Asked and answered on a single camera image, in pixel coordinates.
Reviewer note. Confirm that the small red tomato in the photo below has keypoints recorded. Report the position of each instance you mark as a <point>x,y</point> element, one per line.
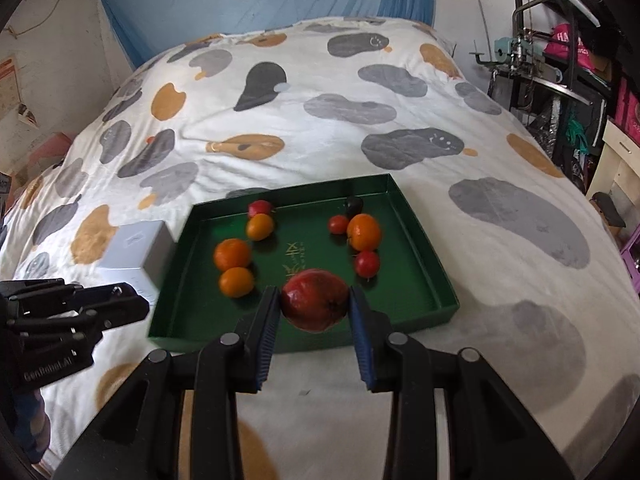
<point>339,224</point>

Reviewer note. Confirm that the pink box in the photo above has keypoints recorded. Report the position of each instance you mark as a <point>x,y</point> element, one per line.
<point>629,110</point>

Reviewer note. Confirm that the green tray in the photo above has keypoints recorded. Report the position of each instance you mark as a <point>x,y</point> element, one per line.
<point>410,280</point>

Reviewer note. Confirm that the folded paper scrap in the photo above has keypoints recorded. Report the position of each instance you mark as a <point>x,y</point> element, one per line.
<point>27,116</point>

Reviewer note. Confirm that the person's left forearm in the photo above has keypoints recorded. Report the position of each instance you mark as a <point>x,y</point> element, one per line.
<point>30,420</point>

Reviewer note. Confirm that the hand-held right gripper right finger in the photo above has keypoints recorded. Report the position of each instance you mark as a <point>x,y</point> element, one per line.
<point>361,347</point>

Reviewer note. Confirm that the purple crate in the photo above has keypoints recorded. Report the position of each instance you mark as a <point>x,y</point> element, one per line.
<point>632,260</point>

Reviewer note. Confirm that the dark stool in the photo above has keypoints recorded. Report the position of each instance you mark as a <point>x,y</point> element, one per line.
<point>607,207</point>

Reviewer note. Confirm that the white spotted blanket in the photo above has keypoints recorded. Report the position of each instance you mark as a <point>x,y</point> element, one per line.
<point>450,135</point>

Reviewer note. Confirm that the white cardboard box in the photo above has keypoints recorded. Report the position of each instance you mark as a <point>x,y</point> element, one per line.
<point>130,255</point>

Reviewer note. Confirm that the sewing machine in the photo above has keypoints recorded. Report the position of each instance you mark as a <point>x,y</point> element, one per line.
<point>520,50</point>

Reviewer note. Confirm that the orange tangerine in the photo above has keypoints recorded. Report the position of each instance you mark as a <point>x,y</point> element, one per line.
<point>364,231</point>
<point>236,281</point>
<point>260,226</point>
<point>232,254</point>

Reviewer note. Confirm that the wall calendar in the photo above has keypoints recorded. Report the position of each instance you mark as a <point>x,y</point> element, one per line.
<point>7,90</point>

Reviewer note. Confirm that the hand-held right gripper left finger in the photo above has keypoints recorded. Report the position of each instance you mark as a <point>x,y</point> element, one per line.
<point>268,345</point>

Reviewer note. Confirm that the thin metal rod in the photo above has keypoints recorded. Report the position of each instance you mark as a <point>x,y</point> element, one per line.
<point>484,15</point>

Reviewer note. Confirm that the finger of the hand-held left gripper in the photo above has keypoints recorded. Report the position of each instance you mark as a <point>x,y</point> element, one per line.
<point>125,312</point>
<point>100,294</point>

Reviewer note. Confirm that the beige cabinet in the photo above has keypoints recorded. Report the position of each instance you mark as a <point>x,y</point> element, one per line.
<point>617,160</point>

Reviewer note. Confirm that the red pomegranate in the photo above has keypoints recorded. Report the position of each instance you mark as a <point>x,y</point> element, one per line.
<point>260,207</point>
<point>315,305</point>

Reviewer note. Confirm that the black metal rack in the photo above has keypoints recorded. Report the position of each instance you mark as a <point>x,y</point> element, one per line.
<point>516,35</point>

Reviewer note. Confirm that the dark purple plum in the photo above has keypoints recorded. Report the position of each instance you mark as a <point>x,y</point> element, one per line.
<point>354,205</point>

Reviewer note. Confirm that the pink bag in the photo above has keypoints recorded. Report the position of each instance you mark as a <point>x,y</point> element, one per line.
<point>567,42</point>

